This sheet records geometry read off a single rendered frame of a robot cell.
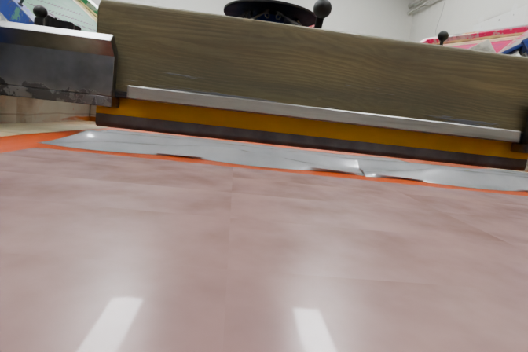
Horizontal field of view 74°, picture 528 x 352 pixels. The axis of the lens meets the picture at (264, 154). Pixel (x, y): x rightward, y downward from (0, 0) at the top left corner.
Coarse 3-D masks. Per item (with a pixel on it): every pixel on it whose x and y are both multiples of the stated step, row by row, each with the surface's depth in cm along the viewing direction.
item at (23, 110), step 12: (0, 96) 27; (12, 96) 28; (0, 108) 27; (12, 108) 28; (24, 108) 30; (36, 108) 32; (48, 108) 33; (60, 108) 36; (72, 108) 38; (84, 108) 41; (0, 120) 27; (12, 120) 28; (24, 120) 30; (36, 120) 32; (48, 120) 34; (60, 120) 36; (72, 120) 39; (84, 120) 42
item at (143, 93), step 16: (128, 96) 27; (144, 96) 27; (160, 96) 27; (176, 96) 27; (192, 96) 27; (208, 96) 27; (256, 112) 27; (272, 112) 27; (288, 112) 28; (304, 112) 28; (320, 112) 28; (336, 112) 28; (352, 112) 28; (400, 128) 28; (416, 128) 29; (432, 128) 29; (448, 128) 29; (464, 128) 29; (480, 128) 29; (496, 128) 29
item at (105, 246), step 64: (0, 192) 9; (64, 192) 9; (128, 192) 10; (192, 192) 11; (256, 192) 12; (320, 192) 14; (384, 192) 15; (0, 256) 5; (64, 256) 6; (128, 256) 6; (192, 256) 6; (256, 256) 7; (320, 256) 7; (384, 256) 7; (448, 256) 8; (512, 256) 8; (0, 320) 4; (64, 320) 4; (128, 320) 4; (192, 320) 4; (256, 320) 4; (320, 320) 5; (384, 320) 5; (448, 320) 5; (512, 320) 5
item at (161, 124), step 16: (96, 112) 29; (128, 128) 29; (144, 128) 29; (160, 128) 29; (176, 128) 29; (192, 128) 29; (208, 128) 30; (224, 128) 30; (272, 144) 30; (288, 144) 30; (304, 144) 30; (320, 144) 30; (336, 144) 31; (352, 144) 31; (368, 144) 31; (432, 160) 32; (448, 160) 32; (464, 160) 32; (480, 160) 32; (496, 160) 32; (512, 160) 32
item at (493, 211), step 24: (480, 168) 37; (408, 192) 16; (432, 192) 17; (456, 192) 18; (480, 192) 18; (504, 192) 20; (456, 216) 12; (480, 216) 12; (504, 216) 13; (504, 240) 10
